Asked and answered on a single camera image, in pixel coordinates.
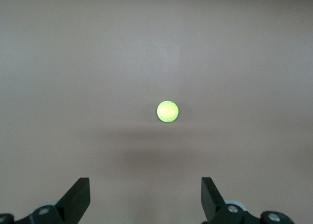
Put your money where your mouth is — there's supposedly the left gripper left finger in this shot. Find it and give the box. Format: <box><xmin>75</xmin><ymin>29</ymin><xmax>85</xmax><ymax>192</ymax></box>
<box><xmin>0</xmin><ymin>177</ymin><xmax>90</xmax><ymax>224</ymax></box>

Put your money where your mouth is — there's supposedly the yellow-green tennis ball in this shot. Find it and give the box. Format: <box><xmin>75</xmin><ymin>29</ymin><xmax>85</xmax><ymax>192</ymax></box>
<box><xmin>156</xmin><ymin>100</ymin><xmax>179</xmax><ymax>123</ymax></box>

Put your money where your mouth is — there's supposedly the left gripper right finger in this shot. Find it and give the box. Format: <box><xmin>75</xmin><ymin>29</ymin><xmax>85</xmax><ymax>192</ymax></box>
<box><xmin>201</xmin><ymin>177</ymin><xmax>294</xmax><ymax>224</ymax></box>

